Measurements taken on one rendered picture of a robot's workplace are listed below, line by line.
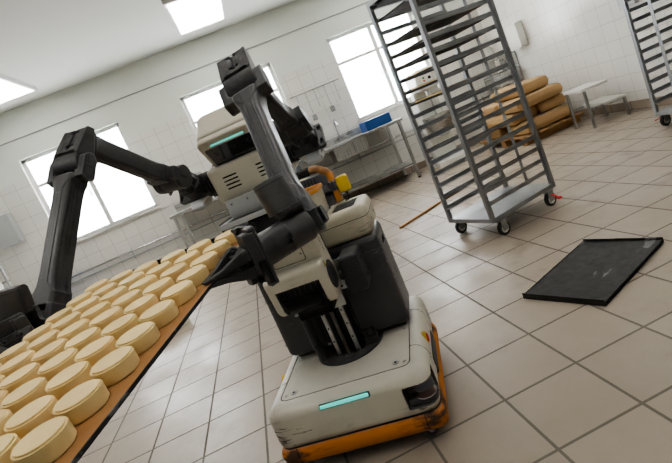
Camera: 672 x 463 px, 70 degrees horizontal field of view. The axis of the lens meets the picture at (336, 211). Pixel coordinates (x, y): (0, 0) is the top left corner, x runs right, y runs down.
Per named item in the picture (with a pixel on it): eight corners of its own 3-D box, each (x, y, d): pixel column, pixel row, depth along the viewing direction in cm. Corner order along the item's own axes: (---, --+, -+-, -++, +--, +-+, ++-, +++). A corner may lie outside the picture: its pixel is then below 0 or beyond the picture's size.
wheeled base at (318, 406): (318, 371, 239) (298, 328, 235) (440, 334, 225) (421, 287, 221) (286, 474, 174) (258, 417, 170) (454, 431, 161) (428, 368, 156)
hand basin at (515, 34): (546, 96, 672) (520, 19, 654) (524, 106, 668) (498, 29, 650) (508, 105, 770) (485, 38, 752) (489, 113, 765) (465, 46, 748)
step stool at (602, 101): (632, 113, 522) (620, 73, 515) (594, 129, 523) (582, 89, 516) (607, 115, 566) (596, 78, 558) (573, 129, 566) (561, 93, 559)
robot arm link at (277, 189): (330, 219, 90) (292, 240, 91) (300, 165, 89) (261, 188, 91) (322, 228, 78) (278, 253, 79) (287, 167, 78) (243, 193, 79)
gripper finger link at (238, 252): (226, 315, 70) (276, 281, 75) (204, 273, 69) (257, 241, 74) (210, 309, 76) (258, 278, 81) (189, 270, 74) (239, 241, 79)
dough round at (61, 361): (88, 354, 65) (80, 342, 64) (78, 371, 60) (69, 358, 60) (52, 372, 64) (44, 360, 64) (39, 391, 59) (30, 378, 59)
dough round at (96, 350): (76, 370, 61) (68, 357, 60) (112, 345, 64) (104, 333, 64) (89, 375, 57) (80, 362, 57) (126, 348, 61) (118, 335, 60)
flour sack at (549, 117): (530, 135, 582) (526, 123, 579) (509, 137, 622) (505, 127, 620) (576, 113, 596) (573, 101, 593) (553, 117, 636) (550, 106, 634)
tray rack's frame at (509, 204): (499, 234, 320) (403, -29, 292) (451, 232, 367) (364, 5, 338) (561, 196, 344) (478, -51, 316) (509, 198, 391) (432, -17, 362)
